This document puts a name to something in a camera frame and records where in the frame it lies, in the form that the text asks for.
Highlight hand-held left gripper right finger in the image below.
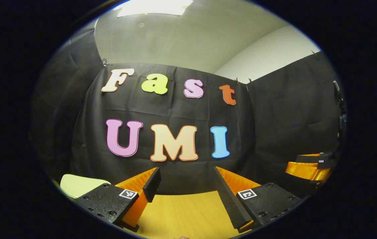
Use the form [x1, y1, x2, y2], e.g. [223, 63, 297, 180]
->
[213, 166, 303, 233]

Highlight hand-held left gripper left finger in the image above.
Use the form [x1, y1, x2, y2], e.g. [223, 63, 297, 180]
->
[72, 167, 162, 233]

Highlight pale green desktop garbage bin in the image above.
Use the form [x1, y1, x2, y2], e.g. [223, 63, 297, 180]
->
[60, 174, 112, 199]

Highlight black backdrop cloth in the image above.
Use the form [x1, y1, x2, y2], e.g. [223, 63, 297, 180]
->
[31, 28, 345, 199]

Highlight ceiling light panel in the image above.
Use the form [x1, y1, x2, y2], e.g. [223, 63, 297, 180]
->
[117, 0, 194, 17]

